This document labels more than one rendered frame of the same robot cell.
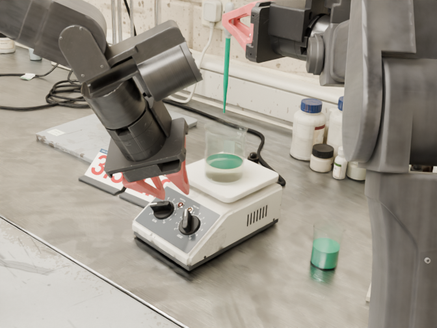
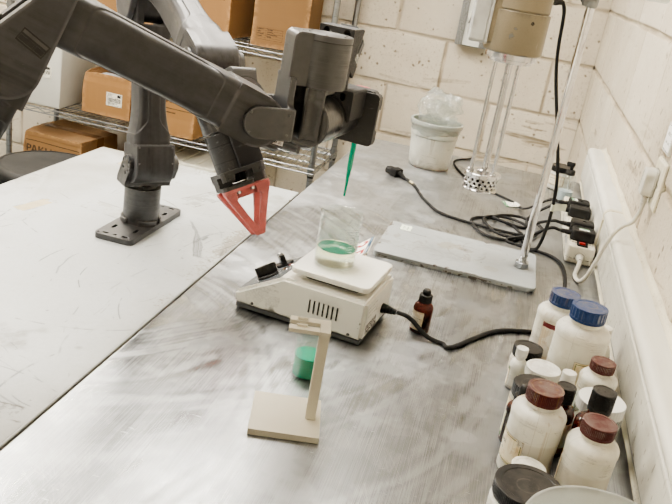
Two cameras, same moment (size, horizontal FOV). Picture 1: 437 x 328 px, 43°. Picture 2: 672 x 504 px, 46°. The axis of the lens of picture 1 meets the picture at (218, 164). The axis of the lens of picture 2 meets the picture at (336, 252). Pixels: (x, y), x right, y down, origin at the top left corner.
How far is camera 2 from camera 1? 1.00 m
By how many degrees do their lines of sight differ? 58
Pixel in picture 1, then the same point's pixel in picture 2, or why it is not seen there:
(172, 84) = not seen: hidden behind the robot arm
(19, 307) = (151, 252)
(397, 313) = not seen: outside the picture
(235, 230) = (292, 304)
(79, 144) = (396, 239)
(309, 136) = (537, 332)
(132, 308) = (174, 289)
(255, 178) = (344, 277)
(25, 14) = (177, 34)
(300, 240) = (335, 359)
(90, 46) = not seen: hidden behind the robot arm
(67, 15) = (188, 39)
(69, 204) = (296, 251)
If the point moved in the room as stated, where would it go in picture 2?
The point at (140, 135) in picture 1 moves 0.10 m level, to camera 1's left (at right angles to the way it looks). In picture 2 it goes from (212, 149) to (196, 131)
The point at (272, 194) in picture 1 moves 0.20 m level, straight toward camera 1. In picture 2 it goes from (348, 301) to (202, 298)
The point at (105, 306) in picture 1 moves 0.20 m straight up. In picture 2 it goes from (169, 279) to (181, 153)
